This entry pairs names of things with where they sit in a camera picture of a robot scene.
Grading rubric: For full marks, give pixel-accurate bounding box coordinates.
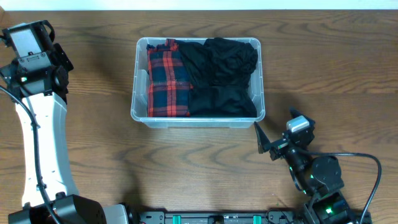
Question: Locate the large black cloth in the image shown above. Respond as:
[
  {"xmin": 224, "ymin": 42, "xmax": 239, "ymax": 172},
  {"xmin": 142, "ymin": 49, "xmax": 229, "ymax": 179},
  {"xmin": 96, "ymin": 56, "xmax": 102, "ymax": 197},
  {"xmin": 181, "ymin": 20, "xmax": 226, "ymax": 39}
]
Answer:
[{"xmin": 178, "ymin": 37, "xmax": 258, "ymax": 118}]

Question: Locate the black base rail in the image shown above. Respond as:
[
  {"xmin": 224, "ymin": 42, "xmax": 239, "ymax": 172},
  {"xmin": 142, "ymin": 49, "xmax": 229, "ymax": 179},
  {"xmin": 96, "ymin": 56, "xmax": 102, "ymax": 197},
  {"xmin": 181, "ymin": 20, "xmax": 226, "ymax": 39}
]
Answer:
[{"xmin": 102, "ymin": 202, "xmax": 373, "ymax": 224}]

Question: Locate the clear plastic storage container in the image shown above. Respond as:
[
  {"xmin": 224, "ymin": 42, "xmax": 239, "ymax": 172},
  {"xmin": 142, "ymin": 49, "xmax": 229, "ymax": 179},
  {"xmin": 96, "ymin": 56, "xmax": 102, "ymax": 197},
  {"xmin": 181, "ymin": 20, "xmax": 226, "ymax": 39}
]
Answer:
[{"xmin": 131, "ymin": 37, "xmax": 266, "ymax": 128}]

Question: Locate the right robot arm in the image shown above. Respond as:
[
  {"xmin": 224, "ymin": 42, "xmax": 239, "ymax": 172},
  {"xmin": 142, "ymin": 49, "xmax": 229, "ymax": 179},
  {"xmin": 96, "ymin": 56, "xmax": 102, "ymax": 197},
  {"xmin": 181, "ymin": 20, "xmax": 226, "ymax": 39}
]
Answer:
[{"xmin": 254, "ymin": 109, "xmax": 358, "ymax": 223}]

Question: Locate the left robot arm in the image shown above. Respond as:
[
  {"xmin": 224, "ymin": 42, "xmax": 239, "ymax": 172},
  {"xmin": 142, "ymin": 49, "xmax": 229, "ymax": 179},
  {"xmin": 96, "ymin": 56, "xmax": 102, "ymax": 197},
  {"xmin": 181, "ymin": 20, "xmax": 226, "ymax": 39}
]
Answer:
[{"xmin": 1, "ymin": 20, "xmax": 106, "ymax": 223}]

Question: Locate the red plaid cloth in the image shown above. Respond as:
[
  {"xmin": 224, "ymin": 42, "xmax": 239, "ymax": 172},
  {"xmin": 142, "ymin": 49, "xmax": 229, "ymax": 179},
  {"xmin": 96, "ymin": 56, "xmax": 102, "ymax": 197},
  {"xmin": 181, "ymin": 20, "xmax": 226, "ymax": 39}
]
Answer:
[{"xmin": 147, "ymin": 39, "xmax": 191, "ymax": 118}]

